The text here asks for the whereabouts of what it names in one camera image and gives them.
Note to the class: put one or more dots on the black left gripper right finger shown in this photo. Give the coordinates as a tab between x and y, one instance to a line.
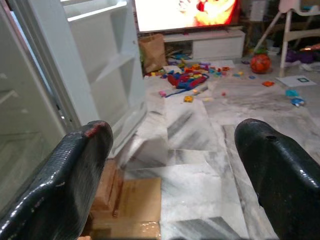
287	187

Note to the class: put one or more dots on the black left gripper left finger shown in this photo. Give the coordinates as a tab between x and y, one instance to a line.
62	187

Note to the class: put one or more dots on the white fridge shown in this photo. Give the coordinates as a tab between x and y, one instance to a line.
20	125

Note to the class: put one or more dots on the white fridge door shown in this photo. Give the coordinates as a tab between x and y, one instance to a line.
110	75

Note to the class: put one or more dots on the flat brown cardboard sheet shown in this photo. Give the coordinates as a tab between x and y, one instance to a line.
140	200

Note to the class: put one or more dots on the blue and white toy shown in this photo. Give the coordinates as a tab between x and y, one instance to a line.
297	101

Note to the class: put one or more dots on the blue toy piece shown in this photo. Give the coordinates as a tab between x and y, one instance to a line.
292	93

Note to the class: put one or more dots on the orange toy block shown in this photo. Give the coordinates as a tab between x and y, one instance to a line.
268	83

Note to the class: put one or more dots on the white paper with green square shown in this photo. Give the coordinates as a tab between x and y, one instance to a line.
295	81

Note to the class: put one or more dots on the red toy ball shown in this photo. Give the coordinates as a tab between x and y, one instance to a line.
260	63

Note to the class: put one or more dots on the grey toy tube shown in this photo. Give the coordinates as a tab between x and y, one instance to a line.
200	90

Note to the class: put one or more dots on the purple toy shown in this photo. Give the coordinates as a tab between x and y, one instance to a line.
298	56

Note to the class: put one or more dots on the yellow toy block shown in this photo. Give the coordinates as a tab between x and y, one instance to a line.
188	99

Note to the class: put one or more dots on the pink toy piece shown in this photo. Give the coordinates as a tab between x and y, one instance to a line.
162	93

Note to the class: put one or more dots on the large white printed sheet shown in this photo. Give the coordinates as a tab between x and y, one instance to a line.
220	64

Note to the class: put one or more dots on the blue and red backpack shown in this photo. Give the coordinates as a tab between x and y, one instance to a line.
186	81

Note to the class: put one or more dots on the white television stand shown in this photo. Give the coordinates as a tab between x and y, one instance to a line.
217	46

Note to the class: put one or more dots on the white baby high chair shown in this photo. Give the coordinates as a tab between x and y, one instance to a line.
290	27

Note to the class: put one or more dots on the small white paper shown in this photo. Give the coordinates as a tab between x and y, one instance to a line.
172	69

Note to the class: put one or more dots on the brown paper bag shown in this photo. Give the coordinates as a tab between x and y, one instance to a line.
152	52

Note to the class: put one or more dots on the white router box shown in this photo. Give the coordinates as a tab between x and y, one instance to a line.
258	10

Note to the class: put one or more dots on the large flat screen television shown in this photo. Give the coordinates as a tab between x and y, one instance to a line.
170	15

